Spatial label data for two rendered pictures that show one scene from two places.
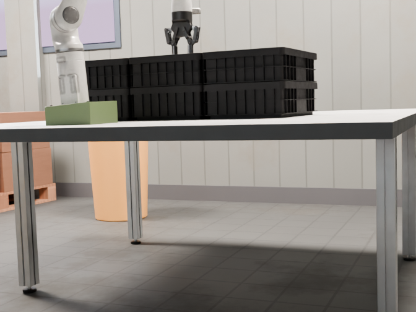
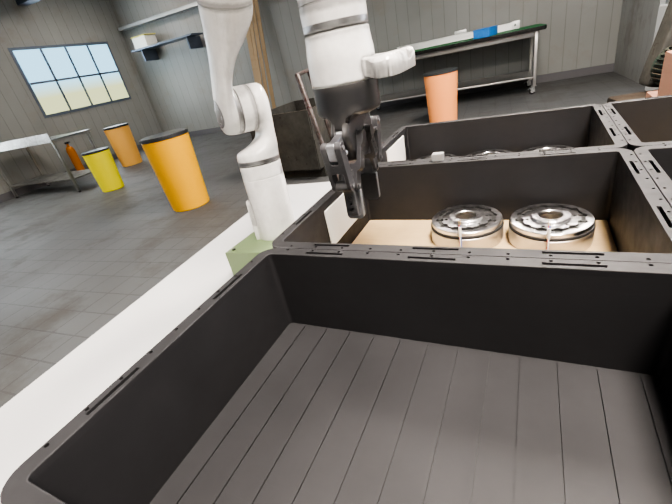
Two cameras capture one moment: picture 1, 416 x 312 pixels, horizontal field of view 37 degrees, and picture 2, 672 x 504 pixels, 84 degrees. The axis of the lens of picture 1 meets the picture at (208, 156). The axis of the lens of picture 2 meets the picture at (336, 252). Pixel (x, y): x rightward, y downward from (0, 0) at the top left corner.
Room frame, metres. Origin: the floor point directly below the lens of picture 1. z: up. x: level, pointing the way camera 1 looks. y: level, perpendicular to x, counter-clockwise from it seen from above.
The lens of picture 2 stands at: (2.30, -0.39, 1.12)
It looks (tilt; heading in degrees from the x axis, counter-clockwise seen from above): 27 degrees down; 94
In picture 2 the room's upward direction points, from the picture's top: 13 degrees counter-clockwise
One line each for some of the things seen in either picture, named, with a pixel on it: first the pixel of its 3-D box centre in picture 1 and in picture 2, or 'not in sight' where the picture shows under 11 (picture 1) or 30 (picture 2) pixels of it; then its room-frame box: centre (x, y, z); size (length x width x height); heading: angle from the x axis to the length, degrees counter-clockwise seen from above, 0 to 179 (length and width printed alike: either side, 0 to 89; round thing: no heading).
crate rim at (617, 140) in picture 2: (122, 65); (482, 139); (2.56, 0.33, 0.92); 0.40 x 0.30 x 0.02; 154
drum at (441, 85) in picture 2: not in sight; (441, 98); (3.70, 4.84, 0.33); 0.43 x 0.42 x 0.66; 157
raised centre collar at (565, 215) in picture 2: not in sight; (550, 216); (2.56, 0.08, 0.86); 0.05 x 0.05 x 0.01
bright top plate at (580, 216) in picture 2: not in sight; (550, 219); (2.56, 0.08, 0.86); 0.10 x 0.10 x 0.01
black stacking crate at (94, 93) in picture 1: (124, 104); not in sight; (2.56, 0.33, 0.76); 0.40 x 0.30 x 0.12; 154
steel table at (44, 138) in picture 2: not in sight; (48, 162); (-2.54, 5.97, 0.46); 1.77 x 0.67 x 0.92; 158
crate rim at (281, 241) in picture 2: (188, 60); (457, 202); (2.43, 0.06, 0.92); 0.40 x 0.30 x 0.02; 154
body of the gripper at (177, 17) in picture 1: (182, 23); (350, 118); (2.31, 0.08, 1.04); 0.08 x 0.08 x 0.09
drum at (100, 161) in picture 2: not in sight; (104, 169); (-1.16, 5.11, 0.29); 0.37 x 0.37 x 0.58
